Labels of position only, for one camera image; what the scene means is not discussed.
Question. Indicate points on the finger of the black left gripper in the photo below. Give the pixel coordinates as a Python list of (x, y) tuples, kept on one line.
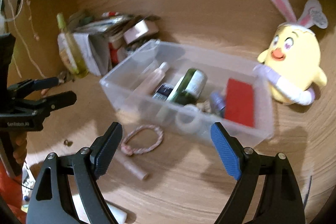
[(26, 87), (48, 104)]

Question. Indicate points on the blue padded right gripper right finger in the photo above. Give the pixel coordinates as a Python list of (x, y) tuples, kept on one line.
[(280, 200)]

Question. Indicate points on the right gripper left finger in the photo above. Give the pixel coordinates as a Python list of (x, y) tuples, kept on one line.
[(51, 200)]

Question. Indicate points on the pink tube white cap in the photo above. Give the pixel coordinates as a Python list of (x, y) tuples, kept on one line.
[(150, 83)]

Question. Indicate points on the red gift bag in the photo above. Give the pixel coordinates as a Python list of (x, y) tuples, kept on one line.
[(239, 103)]

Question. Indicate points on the blue Max staple box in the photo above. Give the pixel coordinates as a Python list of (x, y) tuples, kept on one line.
[(163, 92)]

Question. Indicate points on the white tape roll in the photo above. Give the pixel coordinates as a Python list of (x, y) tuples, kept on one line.
[(189, 120)]

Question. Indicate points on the dark green bottle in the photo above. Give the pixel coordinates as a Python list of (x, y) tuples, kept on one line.
[(191, 87)]

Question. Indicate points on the pale green cosmetic tube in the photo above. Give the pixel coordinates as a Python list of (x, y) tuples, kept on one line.
[(162, 113)]

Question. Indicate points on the person left hand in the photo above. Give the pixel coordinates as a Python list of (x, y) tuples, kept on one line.
[(19, 141)]

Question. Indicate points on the yellow green liquid bottle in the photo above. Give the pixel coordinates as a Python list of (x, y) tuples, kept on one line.
[(71, 48)]

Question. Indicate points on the white folded paper boxes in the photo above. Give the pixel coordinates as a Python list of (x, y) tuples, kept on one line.
[(94, 51)]

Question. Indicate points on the red small box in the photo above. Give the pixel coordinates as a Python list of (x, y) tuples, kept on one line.
[(117, 54)]

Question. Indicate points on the pink white box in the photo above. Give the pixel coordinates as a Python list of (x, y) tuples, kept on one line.
[(142, 29)]

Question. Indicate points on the clear plastic storage bin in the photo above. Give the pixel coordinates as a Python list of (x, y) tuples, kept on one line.
[(122, 80)]

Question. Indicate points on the yellow chick plush toy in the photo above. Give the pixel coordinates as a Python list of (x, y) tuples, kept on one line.
[(291, 64)]

